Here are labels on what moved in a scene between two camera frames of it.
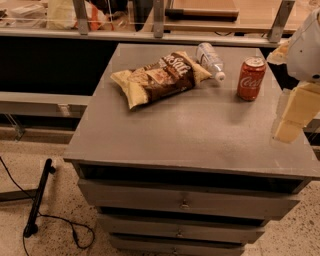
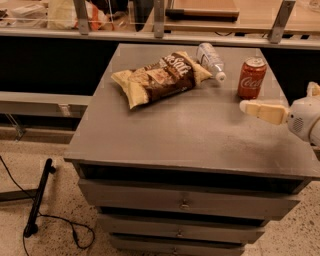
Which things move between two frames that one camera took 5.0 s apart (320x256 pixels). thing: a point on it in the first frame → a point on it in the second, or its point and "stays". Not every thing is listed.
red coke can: x=250 y=78 stays
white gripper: x=305 y=50 → x=304 y=117
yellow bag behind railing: x=61 y=14 stays
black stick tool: x=31 y=229 stays
